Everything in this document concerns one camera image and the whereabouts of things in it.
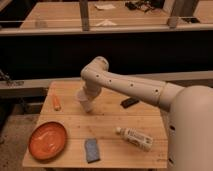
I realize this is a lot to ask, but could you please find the orange ceramic plate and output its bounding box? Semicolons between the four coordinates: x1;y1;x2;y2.
28;122;67;160

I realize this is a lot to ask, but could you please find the white plastic bottle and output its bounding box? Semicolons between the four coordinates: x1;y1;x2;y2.
116;127;153;151

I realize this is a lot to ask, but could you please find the grey metal post right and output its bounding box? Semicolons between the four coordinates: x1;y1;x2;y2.
167;0;185;29

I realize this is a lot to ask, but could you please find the small wooden table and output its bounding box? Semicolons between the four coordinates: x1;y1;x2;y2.
23;81;168;169

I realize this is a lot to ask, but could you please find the translucent white cup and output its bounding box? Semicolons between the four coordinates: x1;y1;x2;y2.
77;91;93;113

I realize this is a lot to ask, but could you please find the black cable bundle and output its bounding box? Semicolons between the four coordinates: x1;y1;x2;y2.
125;0;161;13

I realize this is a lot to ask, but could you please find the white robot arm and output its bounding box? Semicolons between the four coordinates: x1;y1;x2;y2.
80;56;213;171

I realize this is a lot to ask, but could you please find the grey metal post left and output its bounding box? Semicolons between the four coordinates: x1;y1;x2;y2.
79;0;90;31

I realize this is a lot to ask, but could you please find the orange carrot toy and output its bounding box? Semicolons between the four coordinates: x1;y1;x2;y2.
52;95;61;111

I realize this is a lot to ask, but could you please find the blue sponge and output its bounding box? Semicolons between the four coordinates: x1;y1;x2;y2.
85;138;100;163

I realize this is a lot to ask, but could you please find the white paper sheet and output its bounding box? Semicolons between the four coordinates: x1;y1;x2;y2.
94;4;116;10

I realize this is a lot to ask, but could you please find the black rectangular block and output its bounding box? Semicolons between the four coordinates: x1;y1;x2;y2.
121;98;138;109

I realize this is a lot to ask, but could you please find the grey metal post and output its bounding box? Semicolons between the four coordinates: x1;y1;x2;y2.
79;0;90;31
167;0;185;29

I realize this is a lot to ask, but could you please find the white folded paper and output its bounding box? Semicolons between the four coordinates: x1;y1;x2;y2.
95;20;117;27

